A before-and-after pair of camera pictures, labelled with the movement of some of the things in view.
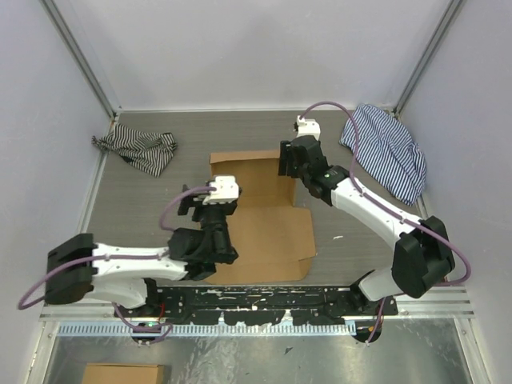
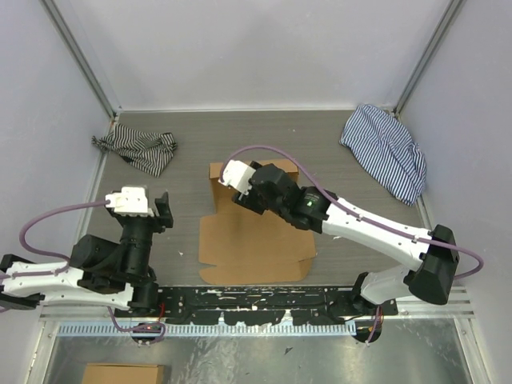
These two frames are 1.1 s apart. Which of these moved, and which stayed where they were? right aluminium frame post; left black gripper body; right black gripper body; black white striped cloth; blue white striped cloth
Moved: right black gripper body; left black gripper body
Stayed: right aluminium frame post; black white striped cloth; blue white striped cloth
